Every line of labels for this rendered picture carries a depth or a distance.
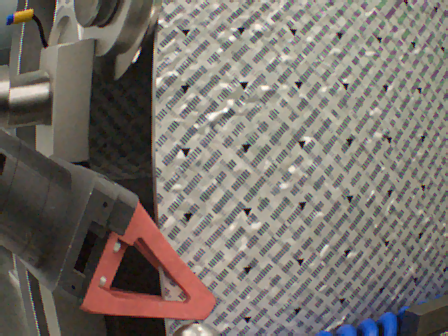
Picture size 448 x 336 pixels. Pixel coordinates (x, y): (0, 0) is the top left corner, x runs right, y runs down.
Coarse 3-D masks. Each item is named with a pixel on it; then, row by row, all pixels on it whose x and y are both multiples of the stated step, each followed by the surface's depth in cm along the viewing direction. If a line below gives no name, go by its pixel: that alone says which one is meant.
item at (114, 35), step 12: (120, 0) 59; (132, 0) 57; (120, 12) 59; (132, 12) 57; (108, 24) 60; (120, 24) 58; (132, 24) 58; (96, 36) 63; (108, 36) 60; (120, 36) 59; (96, 48) 63; (108, 48) 60; (120, 48) 60
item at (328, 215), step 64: (192, 64) 57; (256, 64) 59; (320, 64) 60; (384, 64) 62; (192, 128) 58; (256, 128) 59; (320, 128) 61; (384, 128) 62; (192, 192) 58; (256, 192) 59; (320, 192) 61; (384, 192) 63; (192, 256) 59; (256, 256) 60; (320, 256) 61; (384, 256) 63; (192, 320) 59; (256, 320) 60; (320, 320) 62
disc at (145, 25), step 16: (144, 0) 57; (160, 0) 56; (144, 16) 57; (144, 32) 57; (128, 48) 59; (144, 48) 58; (96, 64) 65; (112, 64) 62; (128, 64) 59; (112, 80) 62
